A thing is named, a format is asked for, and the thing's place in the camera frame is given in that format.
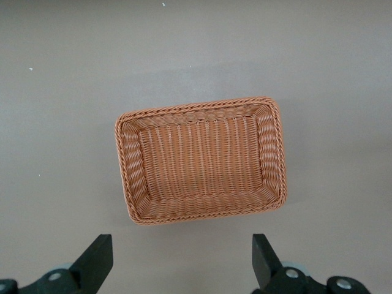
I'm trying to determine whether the brown wicker basket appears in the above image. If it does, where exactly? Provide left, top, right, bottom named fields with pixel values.
left=114, top=96, right=288, bottom=227

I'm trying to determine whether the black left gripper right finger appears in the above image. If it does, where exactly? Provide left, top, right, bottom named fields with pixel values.
left=252, top=233, right=373, bottom=294

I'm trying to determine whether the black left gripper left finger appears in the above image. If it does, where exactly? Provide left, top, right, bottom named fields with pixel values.
left=0, top=234, right=113, bottom=294

